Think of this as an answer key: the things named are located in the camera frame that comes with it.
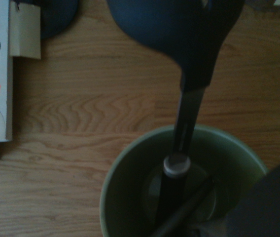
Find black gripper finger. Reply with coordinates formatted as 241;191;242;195
224;155;280;237

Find black slotted spoon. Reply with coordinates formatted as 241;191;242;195
106;0;245;235

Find green utensil holder cup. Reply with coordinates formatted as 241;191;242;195
99;123;270;237

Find glass French press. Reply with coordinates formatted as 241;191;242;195
39;0;80;39

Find steel tongs with black tips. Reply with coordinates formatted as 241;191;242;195
151;174;229;237

